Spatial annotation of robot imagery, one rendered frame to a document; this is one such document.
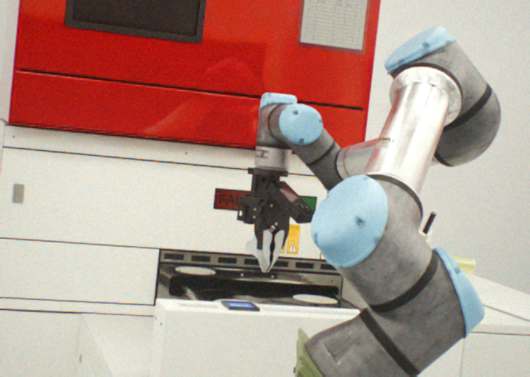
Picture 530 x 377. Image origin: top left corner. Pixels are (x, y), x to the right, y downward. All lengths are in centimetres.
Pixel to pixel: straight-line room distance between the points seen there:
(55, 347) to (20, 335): 8
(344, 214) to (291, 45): 104
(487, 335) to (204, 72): 85
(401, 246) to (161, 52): 105
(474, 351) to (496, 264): 245
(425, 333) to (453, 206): 285
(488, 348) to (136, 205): 85
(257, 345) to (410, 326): 44
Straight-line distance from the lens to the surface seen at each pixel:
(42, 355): 235
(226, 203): 235
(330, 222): 135
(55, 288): 232
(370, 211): 132
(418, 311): 138
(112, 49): 224
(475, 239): 429
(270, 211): 207
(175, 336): 172
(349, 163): 195
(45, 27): 223
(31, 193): 228
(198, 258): 236
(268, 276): 239
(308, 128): 195
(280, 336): 177
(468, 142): 171
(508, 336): 194
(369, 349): 139
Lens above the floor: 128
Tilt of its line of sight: 3 degrees down
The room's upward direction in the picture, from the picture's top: 6 degrees clockwise
